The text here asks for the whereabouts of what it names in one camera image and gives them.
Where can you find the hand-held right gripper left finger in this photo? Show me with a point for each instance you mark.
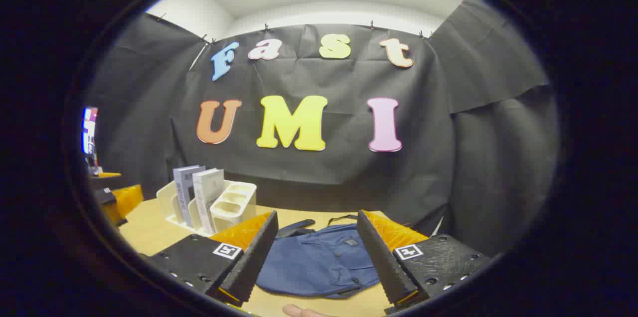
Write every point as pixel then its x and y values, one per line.
pixel 249 262

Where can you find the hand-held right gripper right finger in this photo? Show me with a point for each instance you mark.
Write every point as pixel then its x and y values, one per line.
pixel 381 257

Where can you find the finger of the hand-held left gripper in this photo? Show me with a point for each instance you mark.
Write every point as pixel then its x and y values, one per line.
pixel 127 200
pixel 105 176

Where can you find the grey book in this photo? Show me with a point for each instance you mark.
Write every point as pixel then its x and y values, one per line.
pixel 183 187

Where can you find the cream plastic bookshelf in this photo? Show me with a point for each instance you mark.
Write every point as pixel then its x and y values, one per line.
pixel 237 205

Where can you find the blue schoolbag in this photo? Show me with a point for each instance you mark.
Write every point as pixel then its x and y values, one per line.
pixel 319 262

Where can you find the white book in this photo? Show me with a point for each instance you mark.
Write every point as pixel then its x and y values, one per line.
pixel 207 197

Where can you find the monitor screen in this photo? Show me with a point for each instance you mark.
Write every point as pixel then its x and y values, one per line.
pixel 89 130

